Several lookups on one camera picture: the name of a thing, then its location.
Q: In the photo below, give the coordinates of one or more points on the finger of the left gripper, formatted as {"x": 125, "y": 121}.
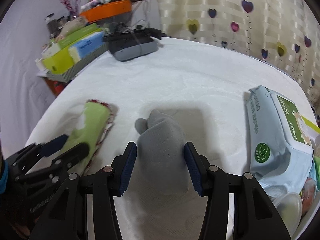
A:
{"x": 72, "y": 152}
{"x": 26, "y": 158}

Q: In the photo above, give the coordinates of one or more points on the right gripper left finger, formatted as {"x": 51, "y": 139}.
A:
{"x": 65, "y": 216}

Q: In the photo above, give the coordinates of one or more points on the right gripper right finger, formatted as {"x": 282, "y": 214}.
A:
{"x": 255, "y": 217}

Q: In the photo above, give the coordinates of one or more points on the plastic bag with pink item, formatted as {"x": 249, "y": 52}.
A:
{"x": 308, "y": 194}

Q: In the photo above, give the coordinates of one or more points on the green rabbit sock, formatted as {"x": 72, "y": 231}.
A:
{"x": 91, "y": 128}

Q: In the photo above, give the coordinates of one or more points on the grey sock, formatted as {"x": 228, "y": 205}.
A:
{"x": 160, "y": 153}

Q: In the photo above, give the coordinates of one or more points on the round grey lidded container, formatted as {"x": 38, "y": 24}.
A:
{"x": 289, "y": 206}

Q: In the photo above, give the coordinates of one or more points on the wet wipes pack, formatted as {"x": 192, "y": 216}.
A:
{"x": 281, "y": 149}

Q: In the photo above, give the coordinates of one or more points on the striped storage tray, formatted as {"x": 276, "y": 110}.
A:
{"x": 72, "y": 72}

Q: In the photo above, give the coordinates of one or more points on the green-edged white box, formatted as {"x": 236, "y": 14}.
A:
{"x": 310, "y": 220}

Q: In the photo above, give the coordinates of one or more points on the green cardboard box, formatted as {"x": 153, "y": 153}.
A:
{"x": 60, "y": 61}

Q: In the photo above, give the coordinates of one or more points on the blue tissue pack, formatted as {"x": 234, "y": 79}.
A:
{"x": 85, "y": 46}

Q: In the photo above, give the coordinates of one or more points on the grey VR headset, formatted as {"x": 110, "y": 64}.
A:
{"x": 126, "y": 46}

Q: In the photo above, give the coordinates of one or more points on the orange tray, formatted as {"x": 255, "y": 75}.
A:
{"x": 107, "y": 11}

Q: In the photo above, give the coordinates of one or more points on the heart pattern curtain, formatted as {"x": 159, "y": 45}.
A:
{"x": 284, "y": 33}

